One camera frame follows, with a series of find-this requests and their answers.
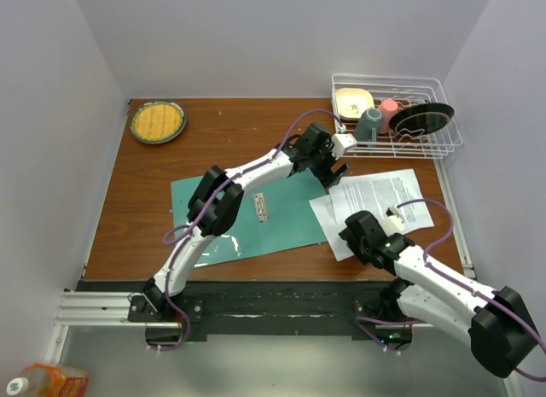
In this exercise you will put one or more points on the orange plastic bottle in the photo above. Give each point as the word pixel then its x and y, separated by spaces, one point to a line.
pixel 49 381

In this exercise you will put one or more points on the white wire dish rack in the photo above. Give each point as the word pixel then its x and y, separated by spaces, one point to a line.
pixel 408 92

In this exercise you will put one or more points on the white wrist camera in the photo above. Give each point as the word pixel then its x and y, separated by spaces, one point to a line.
pixel 343 143
pixel 393 222

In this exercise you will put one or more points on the cream square plate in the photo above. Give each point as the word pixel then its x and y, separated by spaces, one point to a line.
pixel 351 103

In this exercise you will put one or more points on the metal folder clip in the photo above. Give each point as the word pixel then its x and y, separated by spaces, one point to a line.
pixel 260 207

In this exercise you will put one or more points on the aluminium frame rail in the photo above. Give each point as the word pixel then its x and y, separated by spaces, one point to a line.
pixel 121 363

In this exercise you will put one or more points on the printed paper sheet top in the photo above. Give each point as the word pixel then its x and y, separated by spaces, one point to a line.
pixel 375 193

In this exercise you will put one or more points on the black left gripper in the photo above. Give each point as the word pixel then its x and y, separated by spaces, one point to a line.
pixel 327 178

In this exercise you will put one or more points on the pink cup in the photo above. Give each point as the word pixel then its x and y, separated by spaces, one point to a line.
pixel 389 108

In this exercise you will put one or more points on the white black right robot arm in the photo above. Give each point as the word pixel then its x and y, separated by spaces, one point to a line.
pixel 494 323

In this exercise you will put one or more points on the green plate with woven mat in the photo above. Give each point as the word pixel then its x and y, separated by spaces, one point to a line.
pixel 158 122

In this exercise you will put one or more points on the teal file folder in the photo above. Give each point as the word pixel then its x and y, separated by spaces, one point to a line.
pixel 291 222

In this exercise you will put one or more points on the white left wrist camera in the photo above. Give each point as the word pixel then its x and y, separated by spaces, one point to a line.
pixel 343 143

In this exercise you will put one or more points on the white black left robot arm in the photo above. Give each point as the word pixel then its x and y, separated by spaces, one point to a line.
pixel 216 201

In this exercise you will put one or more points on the grey blue mug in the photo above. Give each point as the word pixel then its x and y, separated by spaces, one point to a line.
pixel 367 128

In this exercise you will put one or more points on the black round plate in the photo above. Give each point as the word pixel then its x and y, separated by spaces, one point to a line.
pixel 423 119

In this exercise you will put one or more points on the printed paper sheet bottom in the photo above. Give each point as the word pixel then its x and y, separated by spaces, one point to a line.
pixel 323 209

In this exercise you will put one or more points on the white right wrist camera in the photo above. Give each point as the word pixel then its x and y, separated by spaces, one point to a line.
pixel 393 222

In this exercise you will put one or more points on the printed paper sheet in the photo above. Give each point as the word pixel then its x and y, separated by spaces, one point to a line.
pixel 323 209
pixel 375 193

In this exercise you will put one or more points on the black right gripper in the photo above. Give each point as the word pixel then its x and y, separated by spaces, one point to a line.
pixel 351 242

